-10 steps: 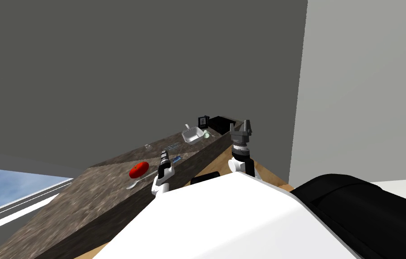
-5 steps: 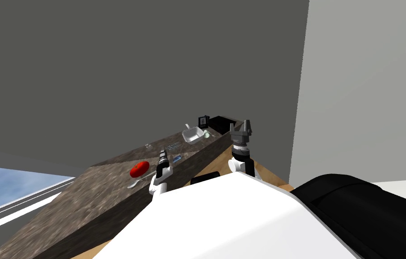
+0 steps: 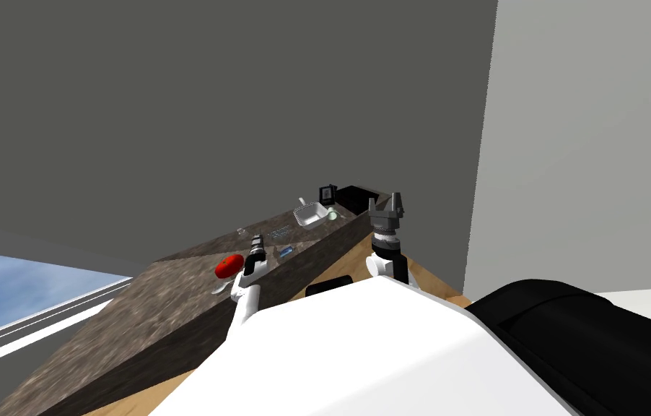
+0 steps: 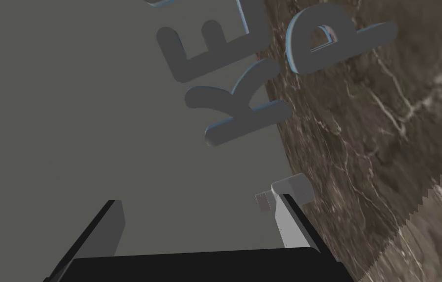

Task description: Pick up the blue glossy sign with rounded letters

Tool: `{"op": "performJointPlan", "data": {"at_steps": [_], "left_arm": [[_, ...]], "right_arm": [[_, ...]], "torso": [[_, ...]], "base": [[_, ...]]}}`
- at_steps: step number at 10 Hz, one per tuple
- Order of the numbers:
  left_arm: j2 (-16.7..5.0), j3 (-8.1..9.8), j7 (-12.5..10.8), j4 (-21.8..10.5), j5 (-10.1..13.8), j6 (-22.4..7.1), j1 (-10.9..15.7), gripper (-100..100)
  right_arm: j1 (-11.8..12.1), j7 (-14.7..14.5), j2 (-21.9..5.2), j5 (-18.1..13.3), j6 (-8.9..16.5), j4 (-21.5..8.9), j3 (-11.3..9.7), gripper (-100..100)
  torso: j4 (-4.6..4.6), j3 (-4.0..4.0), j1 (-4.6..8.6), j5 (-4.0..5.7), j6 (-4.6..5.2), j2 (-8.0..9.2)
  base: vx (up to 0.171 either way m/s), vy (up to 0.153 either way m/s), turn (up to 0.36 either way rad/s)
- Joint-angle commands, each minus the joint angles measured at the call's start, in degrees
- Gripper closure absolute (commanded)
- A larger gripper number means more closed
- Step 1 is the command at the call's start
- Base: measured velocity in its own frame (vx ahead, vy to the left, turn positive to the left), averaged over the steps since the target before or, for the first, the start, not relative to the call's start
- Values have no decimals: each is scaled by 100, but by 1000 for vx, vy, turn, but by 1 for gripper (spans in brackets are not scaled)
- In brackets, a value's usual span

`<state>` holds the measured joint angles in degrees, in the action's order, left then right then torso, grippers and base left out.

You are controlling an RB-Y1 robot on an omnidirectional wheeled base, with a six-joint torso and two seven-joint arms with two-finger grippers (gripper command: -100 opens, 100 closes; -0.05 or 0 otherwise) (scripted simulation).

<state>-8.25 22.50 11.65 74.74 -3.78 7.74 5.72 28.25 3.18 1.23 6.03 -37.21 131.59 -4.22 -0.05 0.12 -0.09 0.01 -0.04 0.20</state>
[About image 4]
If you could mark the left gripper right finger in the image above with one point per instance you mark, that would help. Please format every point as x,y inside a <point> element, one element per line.
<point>285,225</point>

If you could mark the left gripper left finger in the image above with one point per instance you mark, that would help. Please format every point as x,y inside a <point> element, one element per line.
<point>105,235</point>

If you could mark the pale grey wall fixture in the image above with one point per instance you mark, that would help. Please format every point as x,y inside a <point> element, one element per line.
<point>300,187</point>

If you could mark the grey raised wall letter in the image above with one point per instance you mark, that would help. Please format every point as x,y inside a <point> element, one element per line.
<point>240,109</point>
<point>205,58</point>
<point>307,47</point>

